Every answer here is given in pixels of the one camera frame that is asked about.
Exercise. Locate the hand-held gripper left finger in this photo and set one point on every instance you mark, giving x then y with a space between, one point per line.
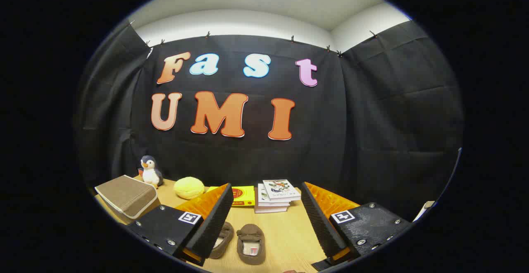
215 219

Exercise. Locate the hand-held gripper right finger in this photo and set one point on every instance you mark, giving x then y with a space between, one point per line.
318 219

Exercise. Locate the brown fuzzy shoe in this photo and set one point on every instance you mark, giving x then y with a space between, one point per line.
251 233
223 240

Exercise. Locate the brown fabric storage box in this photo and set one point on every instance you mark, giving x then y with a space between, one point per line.
128 196

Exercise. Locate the yellow book with red label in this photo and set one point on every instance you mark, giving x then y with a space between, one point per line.
244 195

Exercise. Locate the yellow round plush bun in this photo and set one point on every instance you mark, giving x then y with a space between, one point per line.
189 188

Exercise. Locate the penguin plush toy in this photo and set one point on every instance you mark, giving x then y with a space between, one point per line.
151 173

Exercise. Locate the black backdrop cloth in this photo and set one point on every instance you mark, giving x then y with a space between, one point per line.
351 140

